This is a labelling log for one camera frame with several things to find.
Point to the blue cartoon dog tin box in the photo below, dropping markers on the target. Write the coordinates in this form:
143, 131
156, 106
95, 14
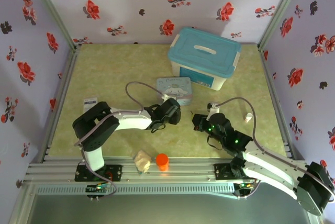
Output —
174, 89

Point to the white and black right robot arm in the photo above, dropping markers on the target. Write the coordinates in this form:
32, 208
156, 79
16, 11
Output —
269, 166

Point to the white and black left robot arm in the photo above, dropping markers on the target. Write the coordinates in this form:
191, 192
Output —
131, 122

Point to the small white bottle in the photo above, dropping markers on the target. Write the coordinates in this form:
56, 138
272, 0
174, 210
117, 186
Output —
248, 117

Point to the orange plastic cup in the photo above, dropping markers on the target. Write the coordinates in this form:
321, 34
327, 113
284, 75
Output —
162, 161

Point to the beige crumpled paper ball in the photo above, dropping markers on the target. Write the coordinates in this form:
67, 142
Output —
142, 161

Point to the white storage box blue lid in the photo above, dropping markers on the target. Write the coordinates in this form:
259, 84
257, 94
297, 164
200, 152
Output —
201, 51

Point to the small white card packet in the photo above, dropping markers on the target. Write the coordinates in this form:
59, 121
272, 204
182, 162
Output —
89, 103

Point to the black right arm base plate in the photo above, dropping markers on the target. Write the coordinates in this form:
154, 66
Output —
222, 171

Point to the aluminium frame rail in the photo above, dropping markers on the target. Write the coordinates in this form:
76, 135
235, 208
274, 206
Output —
183, 169

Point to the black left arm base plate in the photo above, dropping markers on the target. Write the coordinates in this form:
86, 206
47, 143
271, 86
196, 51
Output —
115, 173

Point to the aluminium frame corner post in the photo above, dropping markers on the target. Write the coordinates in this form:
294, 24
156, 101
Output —
282, 9
52, 12

